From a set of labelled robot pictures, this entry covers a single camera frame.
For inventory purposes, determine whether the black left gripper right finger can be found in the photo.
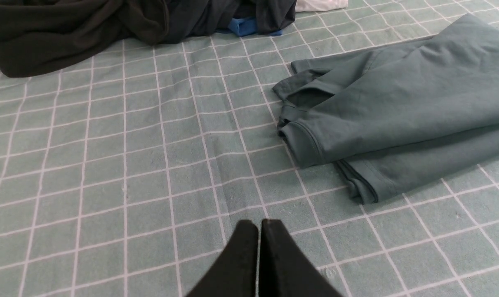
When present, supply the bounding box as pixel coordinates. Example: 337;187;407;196
258;219;341;297

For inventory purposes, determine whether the blue crumpled garment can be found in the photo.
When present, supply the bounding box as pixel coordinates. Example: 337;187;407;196
214;16;283;37

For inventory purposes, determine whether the green long-sleeved shirt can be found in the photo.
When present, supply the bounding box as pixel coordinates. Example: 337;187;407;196
273;14;499;204

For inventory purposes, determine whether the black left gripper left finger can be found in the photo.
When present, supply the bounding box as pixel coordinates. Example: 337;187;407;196
187;220;259;297

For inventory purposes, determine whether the dark grey crumpled garment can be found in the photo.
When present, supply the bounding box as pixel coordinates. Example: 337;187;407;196
163;0;297;44

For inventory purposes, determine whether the dark olive crumpled garment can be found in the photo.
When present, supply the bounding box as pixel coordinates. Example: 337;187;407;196
0;0;169;78

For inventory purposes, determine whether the white crumpled garment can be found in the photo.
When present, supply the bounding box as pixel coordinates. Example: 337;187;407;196
295;0;349;12

